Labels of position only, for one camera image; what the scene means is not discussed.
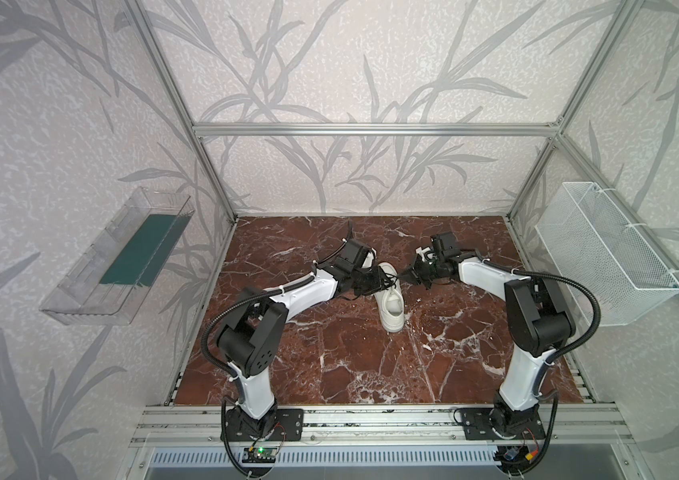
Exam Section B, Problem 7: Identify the black shoelace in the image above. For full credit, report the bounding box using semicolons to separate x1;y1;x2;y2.
373;262;403;302

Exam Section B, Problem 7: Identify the white sneaker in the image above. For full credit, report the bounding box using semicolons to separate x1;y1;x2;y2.
371;261;407;334

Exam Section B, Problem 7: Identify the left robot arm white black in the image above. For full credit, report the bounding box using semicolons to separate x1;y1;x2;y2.
199;232;397;424

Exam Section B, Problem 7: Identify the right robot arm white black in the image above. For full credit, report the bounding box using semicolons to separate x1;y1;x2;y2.
401;250;601;439

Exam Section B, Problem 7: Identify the left green circuit board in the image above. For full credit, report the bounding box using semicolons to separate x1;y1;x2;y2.
240;446;281;465

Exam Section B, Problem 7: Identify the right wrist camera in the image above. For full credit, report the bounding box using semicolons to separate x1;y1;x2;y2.
417;232;461;262

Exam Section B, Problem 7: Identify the aluminium frame crossbar back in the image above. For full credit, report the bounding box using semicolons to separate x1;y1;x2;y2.
192;123;557;138

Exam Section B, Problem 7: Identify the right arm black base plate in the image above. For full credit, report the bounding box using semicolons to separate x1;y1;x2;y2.
453;407;545;441

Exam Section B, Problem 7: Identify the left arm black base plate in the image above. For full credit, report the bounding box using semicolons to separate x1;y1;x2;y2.
221;406;305;442

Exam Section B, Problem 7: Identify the white wire mesh basket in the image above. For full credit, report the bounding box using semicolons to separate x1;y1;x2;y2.
535;182;679;326

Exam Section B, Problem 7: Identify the right circuit board with wires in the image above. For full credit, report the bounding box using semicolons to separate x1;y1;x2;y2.
495;445;541;466

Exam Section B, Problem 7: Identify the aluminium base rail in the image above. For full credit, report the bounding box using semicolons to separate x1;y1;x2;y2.
129;403;635;448

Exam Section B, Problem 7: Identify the clear plastic wall bin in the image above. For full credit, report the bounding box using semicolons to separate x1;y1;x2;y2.
39;187;195;326

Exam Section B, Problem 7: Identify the aluminium frame post back left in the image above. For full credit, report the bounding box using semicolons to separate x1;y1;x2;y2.
125;0;237;223

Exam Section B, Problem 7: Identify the aluminium frame post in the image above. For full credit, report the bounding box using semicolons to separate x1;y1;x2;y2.
125;0;237;223
507;0;643;222

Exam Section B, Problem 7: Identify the aluminium frame post back right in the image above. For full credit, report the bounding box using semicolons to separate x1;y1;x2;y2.
507;0;643;222

